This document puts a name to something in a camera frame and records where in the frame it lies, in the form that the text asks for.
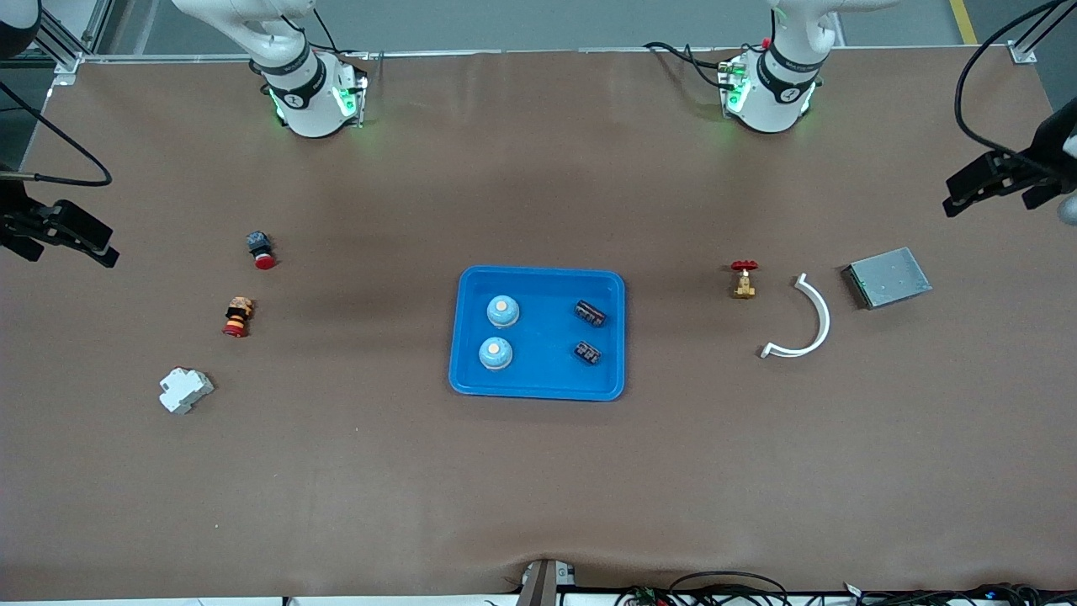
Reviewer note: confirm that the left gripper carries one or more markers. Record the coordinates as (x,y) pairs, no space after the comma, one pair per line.
(1046,157)

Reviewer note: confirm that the grey metal box module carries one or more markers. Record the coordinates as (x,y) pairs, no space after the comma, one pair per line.
(888,278)

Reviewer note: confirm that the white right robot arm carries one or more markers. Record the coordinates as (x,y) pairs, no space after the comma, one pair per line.
(307,93)

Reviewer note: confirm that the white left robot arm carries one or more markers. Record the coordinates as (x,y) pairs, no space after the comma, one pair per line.
(778,84)

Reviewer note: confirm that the aluminium frame corner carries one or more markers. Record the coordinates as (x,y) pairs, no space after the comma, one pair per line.
(1023,53)
(67,61)

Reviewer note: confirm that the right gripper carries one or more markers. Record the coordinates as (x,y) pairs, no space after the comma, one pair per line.
(12,210)

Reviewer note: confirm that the blue bell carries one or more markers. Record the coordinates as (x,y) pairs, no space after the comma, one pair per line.
(503,311)
(496,354)

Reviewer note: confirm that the orange red black push button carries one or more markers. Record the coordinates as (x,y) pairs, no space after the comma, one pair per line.
(238,317)

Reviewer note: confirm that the blue plastic tray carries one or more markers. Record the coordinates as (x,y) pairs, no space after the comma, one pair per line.
(547,379)

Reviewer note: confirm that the red button with dark body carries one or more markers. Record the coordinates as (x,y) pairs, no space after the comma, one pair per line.
(261,248)

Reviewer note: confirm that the white circuit breaker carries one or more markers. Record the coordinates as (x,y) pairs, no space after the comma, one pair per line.
(185,390)

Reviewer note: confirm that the brown table cover mat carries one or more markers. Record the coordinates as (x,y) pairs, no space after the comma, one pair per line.
(538,471)

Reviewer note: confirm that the white curved plastic arc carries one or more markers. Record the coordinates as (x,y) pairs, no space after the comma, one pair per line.
(823,316)

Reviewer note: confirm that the dark electrolytic capacitor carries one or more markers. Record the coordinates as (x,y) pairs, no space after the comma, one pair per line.
(590,313)
(588,352)

